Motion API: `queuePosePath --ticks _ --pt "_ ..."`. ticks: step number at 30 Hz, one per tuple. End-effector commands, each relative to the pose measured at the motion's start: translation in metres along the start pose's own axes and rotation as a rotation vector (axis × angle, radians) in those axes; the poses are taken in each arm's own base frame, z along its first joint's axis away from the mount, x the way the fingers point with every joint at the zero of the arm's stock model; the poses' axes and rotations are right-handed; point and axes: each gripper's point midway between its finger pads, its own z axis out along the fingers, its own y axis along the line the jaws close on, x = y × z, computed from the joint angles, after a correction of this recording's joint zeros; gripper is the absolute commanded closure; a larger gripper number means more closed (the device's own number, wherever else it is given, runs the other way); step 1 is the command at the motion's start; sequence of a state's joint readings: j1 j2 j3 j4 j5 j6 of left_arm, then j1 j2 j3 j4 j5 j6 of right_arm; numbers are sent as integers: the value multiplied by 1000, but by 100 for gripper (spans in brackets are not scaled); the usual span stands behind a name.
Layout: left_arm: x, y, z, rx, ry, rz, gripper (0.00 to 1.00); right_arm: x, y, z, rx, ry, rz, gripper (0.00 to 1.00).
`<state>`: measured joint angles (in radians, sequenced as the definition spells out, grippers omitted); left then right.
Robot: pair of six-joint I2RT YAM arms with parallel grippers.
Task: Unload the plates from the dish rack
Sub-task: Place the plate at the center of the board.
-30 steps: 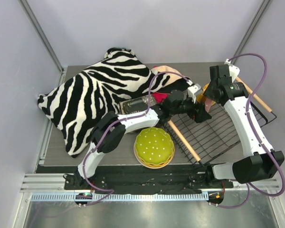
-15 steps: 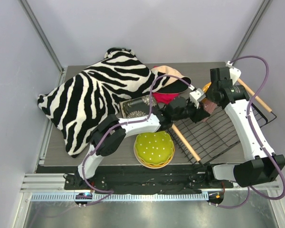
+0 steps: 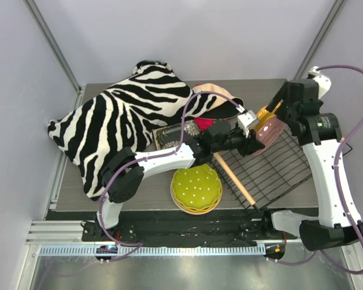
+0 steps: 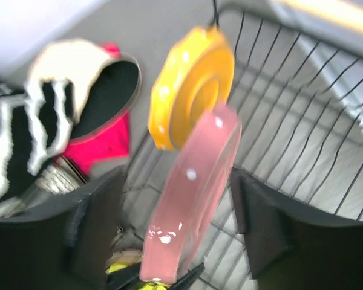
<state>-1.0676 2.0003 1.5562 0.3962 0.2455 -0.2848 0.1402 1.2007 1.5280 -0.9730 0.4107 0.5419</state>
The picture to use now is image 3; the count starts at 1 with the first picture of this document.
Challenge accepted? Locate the purple dotted plate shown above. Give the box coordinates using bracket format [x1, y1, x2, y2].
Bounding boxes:
[256, 116, 286, 149]

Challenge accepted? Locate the yellow dotted plate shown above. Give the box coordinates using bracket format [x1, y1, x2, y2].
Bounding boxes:
[253, 103, 281, 132]

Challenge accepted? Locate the black wire dish rack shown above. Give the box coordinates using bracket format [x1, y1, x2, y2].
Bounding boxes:
[220, 128, 318, 210]

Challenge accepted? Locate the green dotted plate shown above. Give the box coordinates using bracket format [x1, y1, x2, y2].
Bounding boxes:
[171, 164, 223, 209]

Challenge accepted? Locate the black square plate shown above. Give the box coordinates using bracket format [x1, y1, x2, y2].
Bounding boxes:
[152, 120, 200, 150]

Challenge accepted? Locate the yellow cream round plate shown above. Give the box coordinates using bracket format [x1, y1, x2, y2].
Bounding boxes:
[170, 181, 223, 215]

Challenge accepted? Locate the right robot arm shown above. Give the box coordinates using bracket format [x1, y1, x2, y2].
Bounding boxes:
[261, 79, 363, 251]

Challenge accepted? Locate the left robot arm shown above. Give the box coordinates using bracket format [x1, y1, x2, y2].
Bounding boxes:
[95, 115, 265, 241]

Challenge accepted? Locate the pink cloth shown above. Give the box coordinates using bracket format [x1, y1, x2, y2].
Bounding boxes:
[194, 118, 231, 132]

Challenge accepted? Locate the beige bucket hat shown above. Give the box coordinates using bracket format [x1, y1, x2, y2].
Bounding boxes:
[192, 83, 244, 120]

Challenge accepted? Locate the zebra print blanket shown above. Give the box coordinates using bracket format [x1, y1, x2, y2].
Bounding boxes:
[47, 60, 218, 201]

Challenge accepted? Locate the left wooden rack handle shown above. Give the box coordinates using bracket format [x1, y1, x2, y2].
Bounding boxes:
[214, 152, 257, 208]

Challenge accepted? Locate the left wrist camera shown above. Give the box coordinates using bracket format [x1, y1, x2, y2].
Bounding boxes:
[237, 110, 259, 137]

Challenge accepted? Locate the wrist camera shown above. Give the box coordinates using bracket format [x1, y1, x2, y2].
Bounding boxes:
[237, 110, 259, 137]
[307, 66, 332, 100]

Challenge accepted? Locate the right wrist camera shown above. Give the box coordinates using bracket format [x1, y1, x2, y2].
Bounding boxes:
[307, 66, 332, 100]

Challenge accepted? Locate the white slotted cable duct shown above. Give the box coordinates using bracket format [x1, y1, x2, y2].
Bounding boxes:
[39, 243, 266, 257]

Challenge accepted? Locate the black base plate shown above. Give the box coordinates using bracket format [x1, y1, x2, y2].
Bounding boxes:
[81, 209, 295, 248]

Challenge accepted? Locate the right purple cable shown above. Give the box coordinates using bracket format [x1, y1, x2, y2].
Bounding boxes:
[272, 65, 363, 275]

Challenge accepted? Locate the purple cable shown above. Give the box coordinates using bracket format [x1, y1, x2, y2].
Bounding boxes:
[97, 91, 246, 262]
[272, 65, 363, 275]

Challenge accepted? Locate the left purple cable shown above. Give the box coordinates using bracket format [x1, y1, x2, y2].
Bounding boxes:
[97, 91, 246, 262]

